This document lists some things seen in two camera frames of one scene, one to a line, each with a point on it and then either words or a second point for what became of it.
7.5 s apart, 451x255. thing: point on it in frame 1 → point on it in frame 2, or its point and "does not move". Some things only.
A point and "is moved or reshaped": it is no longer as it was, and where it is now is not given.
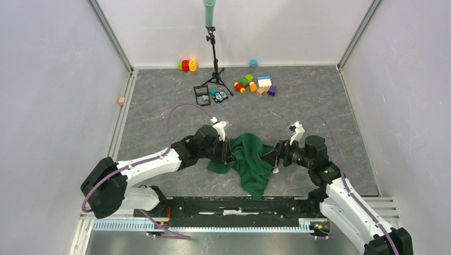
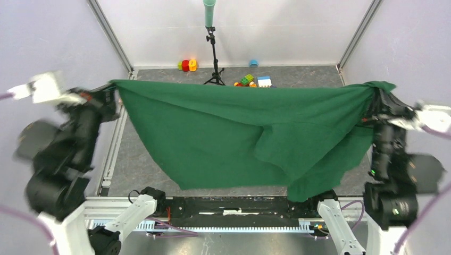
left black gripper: x=226 y=155 → x=108 y=97
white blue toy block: x=264 y=81 does not move
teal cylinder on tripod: x=209 y=5 does not move
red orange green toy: x=186 y=65 does not move
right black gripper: x=283 y=149 → x=385 y=105
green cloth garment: x=252 y=169 is moved or reshaped
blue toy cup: x=253 y=63 does not move
